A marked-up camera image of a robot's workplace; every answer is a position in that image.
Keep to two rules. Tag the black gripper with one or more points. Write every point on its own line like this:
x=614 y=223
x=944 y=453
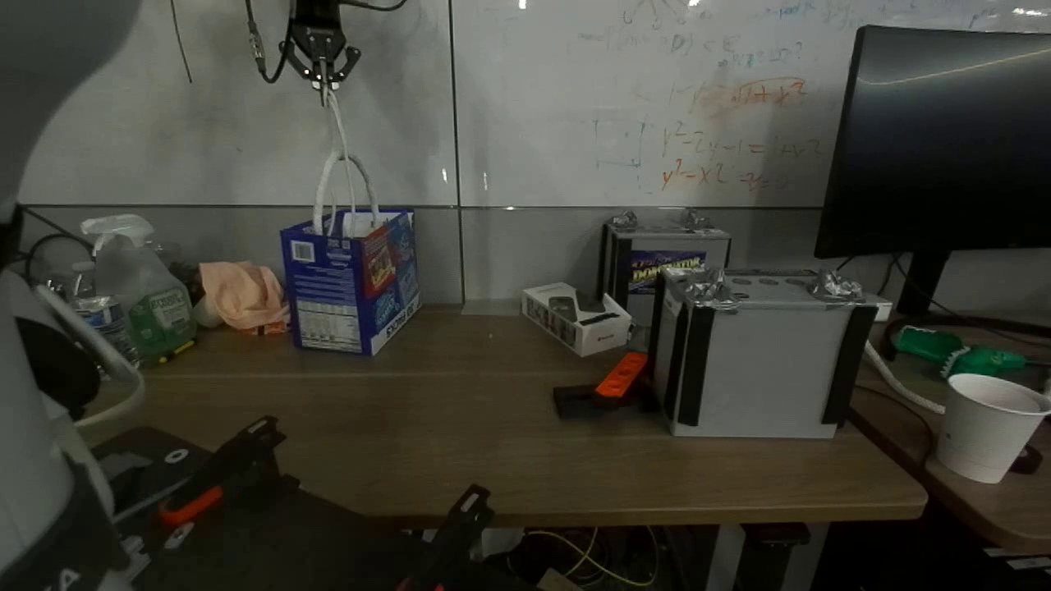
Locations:
x=316 y=24

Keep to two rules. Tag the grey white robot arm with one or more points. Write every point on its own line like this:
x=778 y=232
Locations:
x=28 y=438

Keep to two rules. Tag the blue cardboard box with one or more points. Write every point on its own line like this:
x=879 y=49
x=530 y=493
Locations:
x=349 y=295

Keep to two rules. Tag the small white open box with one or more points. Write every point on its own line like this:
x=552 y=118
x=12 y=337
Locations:
x=576 y=320

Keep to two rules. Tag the blank whiteboard panel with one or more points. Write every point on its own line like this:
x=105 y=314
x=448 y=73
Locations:
x=131 y=133

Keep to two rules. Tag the peach cloth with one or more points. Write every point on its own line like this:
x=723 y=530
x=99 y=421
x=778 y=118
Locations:
x=246 y=295

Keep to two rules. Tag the clear spray bottle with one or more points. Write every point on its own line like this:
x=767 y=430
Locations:
x=151 y=305

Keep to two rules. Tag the whiteboard panel with writing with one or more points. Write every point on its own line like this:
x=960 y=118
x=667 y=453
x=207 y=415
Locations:
x=659 y=99

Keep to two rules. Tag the black clamp with orange trigger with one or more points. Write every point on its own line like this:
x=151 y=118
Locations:
x=223 y=463

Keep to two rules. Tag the orange and black tool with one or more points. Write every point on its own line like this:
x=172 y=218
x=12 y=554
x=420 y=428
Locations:
x=623 y=374

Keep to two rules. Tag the crumpled foil piece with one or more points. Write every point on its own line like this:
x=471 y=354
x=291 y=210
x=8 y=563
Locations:
x=836 y=287
x=709 y=291

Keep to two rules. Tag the black clamp with red mark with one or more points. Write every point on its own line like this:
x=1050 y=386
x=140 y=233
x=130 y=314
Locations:
x=455 y=536

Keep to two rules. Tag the black computer monitor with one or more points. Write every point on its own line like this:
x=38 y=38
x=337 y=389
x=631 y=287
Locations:
x=942 y=141

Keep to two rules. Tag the grey table leg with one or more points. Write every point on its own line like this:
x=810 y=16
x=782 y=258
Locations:
x=727 y=560

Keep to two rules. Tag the green plastic object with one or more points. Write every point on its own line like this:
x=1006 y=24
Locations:
x=956 y=352

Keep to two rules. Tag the white paper cup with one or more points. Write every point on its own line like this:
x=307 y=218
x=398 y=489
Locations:
x=987 y=430

